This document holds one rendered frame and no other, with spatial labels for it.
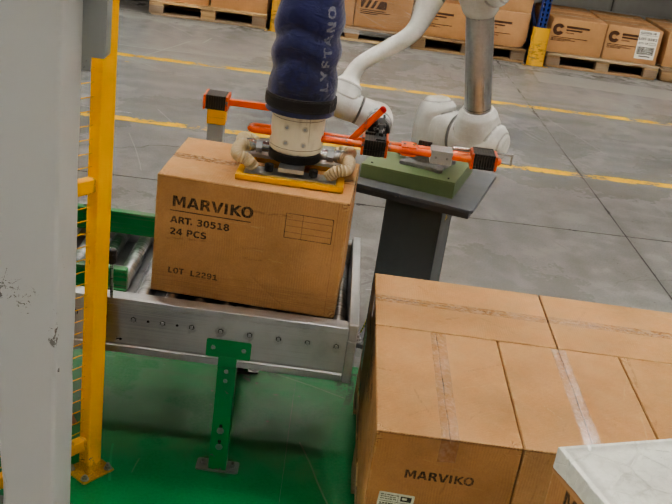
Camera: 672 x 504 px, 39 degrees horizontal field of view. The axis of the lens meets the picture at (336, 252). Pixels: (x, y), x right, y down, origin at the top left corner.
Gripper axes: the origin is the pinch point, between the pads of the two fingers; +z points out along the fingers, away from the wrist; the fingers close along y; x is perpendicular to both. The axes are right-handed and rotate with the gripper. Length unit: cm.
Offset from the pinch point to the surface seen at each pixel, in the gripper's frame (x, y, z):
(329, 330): 8, 51, 35
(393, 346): -13, 54, 33
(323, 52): 21.5, -28.4, 9.6
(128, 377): 78, 108, -16
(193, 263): 53, 42, 18
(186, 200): 57, 21, 18
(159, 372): 68, 108, -23
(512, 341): -52, 54, 19
